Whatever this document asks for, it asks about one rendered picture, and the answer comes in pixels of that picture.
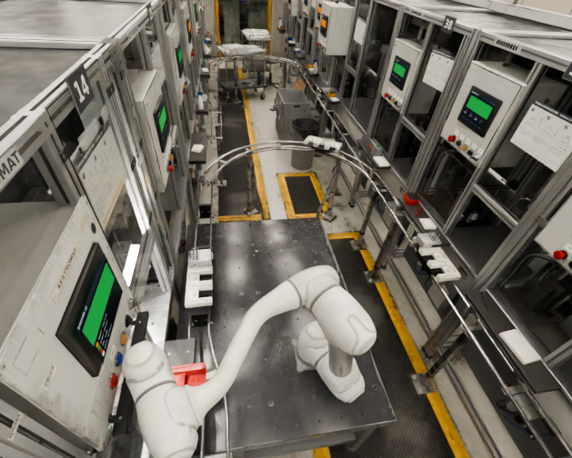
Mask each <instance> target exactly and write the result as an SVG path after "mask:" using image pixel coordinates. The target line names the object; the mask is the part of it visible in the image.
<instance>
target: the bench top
mask: <svg viewBox="0 0 572 458"><path fill-rule="evenodd" d="M250 224H251V225H250ZM195 231H196V225H195V224H189V225H188V227H187V236H186V252H185V261H184V270H183V279H182V288H181V297H180V305H179V315H178V324H177V332H176V340H181V339H188V338H187V328H188V315H189V308H186V307H185V297H186V278H187V267H188V255H189V251H193V248H194V243H195ZM292 231H294V232H293V233H292ZM209 241H210V224H198V225H197V236H196V246H199V245H209ZM266 243H268V244H266ZM212 253H213V257H214V260H212V261H211V262H212V265H213V274H212V282H213V290H212V300H213V305H211V307H210V310H211V315H210V322H211V321H213V325H210V332H211V339H212V344H213V347H214V351H215V355H216V360H217V363H218V367H219V365H220V364H221V362H222V360H223V358H224V356H225V354H226V351H227V349H228V347H229V345H230V343H231V341H232V339H233V337H234V335H235V333H236V330H237V328H238V326H239V325H240V323H241V321H242V319H243V317H244V316H245V314H246V312H247V311H248V310H249V309H250V308H251V307H252V306H253V305H254V304H255V303H256V302H257V301H258V300H260V299H261V298H262V297H264V296H265V295H267V294H268V293H270V292H271V291H272V290H274V289H275V288H277V287H278V286H279V285H280V284H281V283H283V282H284V281H285V280H287V279H288V278H290V277H291V276H293V275H294V274H297V273H299V272H301V271H304V270H305V269H307V268H310V267H314V266H319V265H329V266H331V267H333V268H334V269H335V270H336V272H337V274H338V276H339V285H340V286H341V287H342V288H343V289H344V290H345V291H347V292H348V290H347V289H346V284H345V281H344V278H343V275H342V274H341V271H340V268H339V266H338V263H337V261H336V257H335V254H334V252H333V249H332V246H331V244H330V242H329V239H328V237H327V234H326V230H325V227H324V225H323V223H322V220H321V217H308V218H293V219H276V220H261V221H245V222H230V223H214V224H212ZM270 264H272V266H269V265H270ZM313 321H316V318H315V317H314V315H313V314H312V313H311V312H310V311H309V310H308V309H307V308H306V307H305V306H304V305H303V306H300V307H298V308H296V309H293V310H290V311H287V312H284V313H281V314H277V315H274V316H272V317H270V318H269V319H267V320H266V321H265V322H264V323H263V324H262V326H261V327H260V329H259V330H258V332H257V334H256V337H255V339H254V341H253V342H252V345H251V347H250V349H249V351H248V353H247V355H246V358H245V360H244V362H243V364H242V366H241V368H240V370H239V372H238V374H237V376H236V378H235V380H234V382H233V383H232V385H231V387H230V388H229V390H228V391H227V392H226V400H227V407H228V416H229V447H230V451H234V450H239V449H245V448H250V447H255V446H260V445H266V444H271V443H281V442H285V441H291V440H295V439H301V438H307V437H311V436H317V435H322V434H327V433H337V432H342V431H347V430H352V429H357V428H363V427H368V426H373V425H379V424H383V423H392V422H395V421H396V417H395V414H394V411H393V409H392V406H391V403H390V402H389V399H388V396H387V394H386V389H385V387H384V385H383V382H382V380H381V377H380V374H379V372H378V370H377V367H376V363H375V360H374V358H373V355H372V353H371V351H370V348H369V349H368V350H367V351H366V352H365V353H362V354H360V355H354V358H355V360H356V364H357V366H358V369H359V371H360V373H361V374H362V376H363V378H364V382H365V390H364V392H363V393H361V394H360V395H359V396H358V397H357V398H356V399H355V400H354V401H353V402H352V403H345V402H343V401H341V400H339V399H338V398H336V397H335V396H334V395H333V393H332V392H331V391H330V390H329V388H328V387H327V386H326V384H325V383H324V381H323V380H322V378H321V377H320V375H319V373H318V372H317V370H311V371H304V372H302V373H298V372H297V370H296V368H297V364H296V355H295V350H294V346H293V345H292V340H294V339H297V340H298V337H299V335H300V332H301V330H302V329H303V327H304V326H305V325H307V324H309V323H311V322H313ZM192 323H193V320H192V317H191V328H190V335H191V338H195V339H196V361H195V363H206V373H209V372H212V371H214V370H216V365H215V362H214V358H213V355H212V352H211V348H210V343H209V339H208V331H207V326H202V327H194V328H192ZM374 385H375V386H376V389H374ZM362 412H363V413H364V416H362V415H361V413H362ZM224 452H226V412H225V404H224V398H223V397H222V398H221V399H220V400H219V401H218V402H217V403H216V404H215V405H214V406H213V407H212V408H211V409H210V410H209V411H208V412H207V413H206V415H205V445H204V455H209V454H214V453H224Z"/></svg>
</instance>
